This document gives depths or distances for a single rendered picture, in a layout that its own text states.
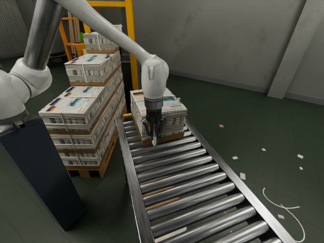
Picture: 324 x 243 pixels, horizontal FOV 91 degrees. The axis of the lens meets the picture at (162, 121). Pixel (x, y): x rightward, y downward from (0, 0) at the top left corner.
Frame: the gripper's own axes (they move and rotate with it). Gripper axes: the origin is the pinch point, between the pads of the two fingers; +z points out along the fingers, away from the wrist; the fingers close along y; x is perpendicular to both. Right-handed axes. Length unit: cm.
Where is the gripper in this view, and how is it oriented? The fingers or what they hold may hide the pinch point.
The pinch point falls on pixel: (154, 139)
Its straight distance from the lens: 87.6
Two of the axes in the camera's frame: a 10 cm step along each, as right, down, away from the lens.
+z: -0.2, 8.3, 5.5
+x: 3.4, 5.3, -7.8
